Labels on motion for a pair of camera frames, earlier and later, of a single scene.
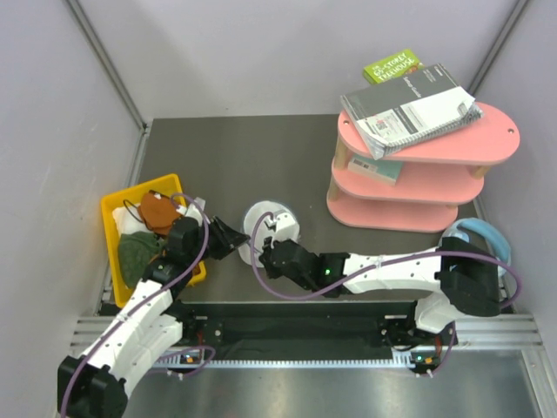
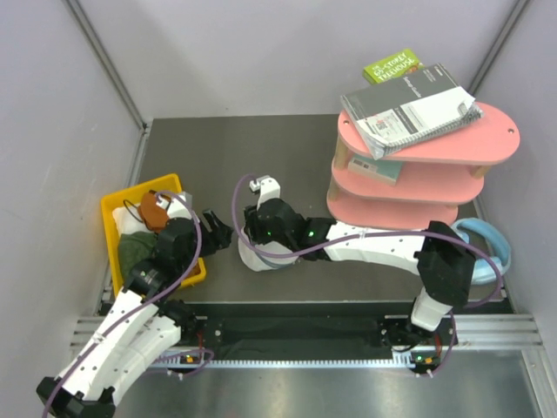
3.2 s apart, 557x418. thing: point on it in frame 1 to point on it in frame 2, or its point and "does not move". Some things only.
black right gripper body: [274, 273] to [259, 232]
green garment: [136, 250] does not move
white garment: [126, 223] does not move
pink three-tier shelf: [434, 178] does not move
